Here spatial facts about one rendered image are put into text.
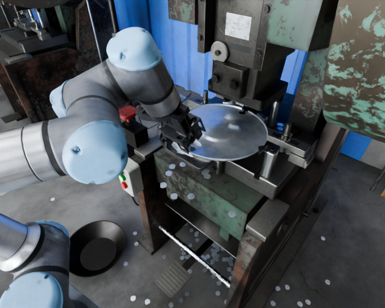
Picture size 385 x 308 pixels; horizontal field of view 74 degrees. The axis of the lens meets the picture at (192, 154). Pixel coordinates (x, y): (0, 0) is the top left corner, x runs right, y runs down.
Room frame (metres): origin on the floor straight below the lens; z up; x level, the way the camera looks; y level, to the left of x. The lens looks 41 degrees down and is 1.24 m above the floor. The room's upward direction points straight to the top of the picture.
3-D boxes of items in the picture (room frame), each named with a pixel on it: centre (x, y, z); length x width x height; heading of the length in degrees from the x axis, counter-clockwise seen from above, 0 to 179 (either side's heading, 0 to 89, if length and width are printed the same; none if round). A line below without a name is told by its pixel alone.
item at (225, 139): (0.64, -0.08, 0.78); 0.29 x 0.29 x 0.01
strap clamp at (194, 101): (0.85, -0.04, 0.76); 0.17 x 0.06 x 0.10; 48
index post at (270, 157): (0.53, -0.21, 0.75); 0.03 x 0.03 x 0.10; 48
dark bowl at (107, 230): (0.66, 0.48, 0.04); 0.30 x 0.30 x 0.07
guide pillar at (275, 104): (0.73, -0.27, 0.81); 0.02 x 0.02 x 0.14
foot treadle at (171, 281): (0.64, -0.08, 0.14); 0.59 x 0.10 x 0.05; 138
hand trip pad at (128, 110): (0.78, 0.23, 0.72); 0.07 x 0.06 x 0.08; 138
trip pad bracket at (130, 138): (0.77, 0.22, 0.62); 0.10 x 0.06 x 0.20; 48
